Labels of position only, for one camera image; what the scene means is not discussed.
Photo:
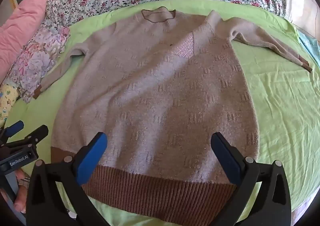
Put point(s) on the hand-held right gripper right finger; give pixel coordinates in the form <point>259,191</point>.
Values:
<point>226,159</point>

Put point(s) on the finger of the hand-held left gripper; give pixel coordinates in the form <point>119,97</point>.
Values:
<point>35,135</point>
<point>13,127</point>

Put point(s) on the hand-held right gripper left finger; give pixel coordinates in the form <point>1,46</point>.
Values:
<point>91,159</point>

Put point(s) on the beige knit sweater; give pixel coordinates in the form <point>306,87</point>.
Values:
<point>150,90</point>

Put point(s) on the person's left hand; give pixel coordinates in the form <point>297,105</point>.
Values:
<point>21,199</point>

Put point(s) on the yellow cartoon print cloth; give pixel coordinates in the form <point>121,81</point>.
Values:
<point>7,100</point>

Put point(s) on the green bed sheet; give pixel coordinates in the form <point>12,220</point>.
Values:
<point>275,105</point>

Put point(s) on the pastel floral print cloth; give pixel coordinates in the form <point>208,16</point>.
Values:
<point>37,58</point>

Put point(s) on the pink blanket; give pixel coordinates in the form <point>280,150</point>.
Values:
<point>22,23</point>

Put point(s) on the light blue cloth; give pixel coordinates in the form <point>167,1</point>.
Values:
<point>310,43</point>

